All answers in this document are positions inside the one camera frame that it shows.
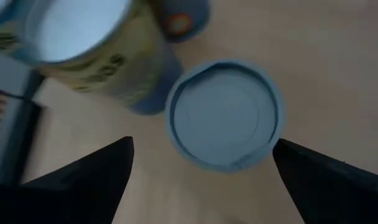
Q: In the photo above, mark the mixed vegetables label can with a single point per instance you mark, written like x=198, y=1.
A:
x=179, y=21

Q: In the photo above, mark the yellow label can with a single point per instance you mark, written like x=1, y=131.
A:
x=4, y=37

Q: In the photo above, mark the green polka dot can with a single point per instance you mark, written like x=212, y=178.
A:
x=80, y=28

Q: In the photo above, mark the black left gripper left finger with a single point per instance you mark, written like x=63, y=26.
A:
x=67, y=193

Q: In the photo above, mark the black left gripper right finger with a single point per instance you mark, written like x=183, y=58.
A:
x=338, y=193

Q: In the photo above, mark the short blue-grey can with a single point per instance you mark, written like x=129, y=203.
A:
x=223, y=118

